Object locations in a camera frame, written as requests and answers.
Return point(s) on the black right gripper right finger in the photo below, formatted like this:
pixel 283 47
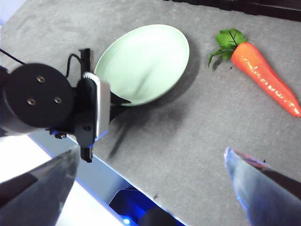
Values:
pixel 265 195

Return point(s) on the black device with blue light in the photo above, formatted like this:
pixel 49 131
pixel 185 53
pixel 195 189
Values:
pixel 131 204

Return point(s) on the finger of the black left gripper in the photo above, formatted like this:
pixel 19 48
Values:
pixel 118 100
pixel 114 113

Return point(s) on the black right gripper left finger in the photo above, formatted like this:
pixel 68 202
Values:
pixel 35 195

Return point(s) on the black plate rack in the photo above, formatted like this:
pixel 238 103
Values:
pixel 258 9

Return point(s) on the pale green plate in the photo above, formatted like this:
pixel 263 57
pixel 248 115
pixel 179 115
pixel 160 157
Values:
pixel 145 61

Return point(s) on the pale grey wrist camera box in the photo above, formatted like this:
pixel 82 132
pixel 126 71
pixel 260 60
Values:
pixel 103 108

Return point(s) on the orange carrot with green leaves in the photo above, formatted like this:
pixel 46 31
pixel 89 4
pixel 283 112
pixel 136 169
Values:
pixel 258 70

